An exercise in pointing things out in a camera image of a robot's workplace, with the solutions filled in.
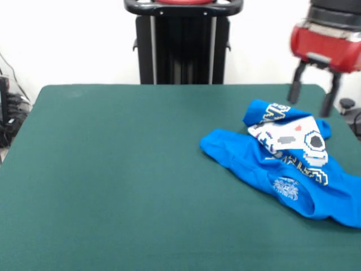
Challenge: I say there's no blue printed t-shirt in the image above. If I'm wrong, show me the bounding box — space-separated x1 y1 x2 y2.
199 98 361 229

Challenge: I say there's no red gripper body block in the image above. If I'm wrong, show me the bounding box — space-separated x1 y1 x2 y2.
290 25 361 75

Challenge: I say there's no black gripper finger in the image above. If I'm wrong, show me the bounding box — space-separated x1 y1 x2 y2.
287 60 307 104
319 72 344 118

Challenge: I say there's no dark green table cloth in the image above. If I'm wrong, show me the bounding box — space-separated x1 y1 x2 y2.
0 84 361 271

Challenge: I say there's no black cable bundle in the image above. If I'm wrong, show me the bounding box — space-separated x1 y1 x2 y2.
0 93 32 148

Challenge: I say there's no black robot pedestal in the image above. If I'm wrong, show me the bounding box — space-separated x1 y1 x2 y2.
123 0 243 85

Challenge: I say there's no black electronics box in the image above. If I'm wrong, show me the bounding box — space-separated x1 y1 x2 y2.
0 75 10 128

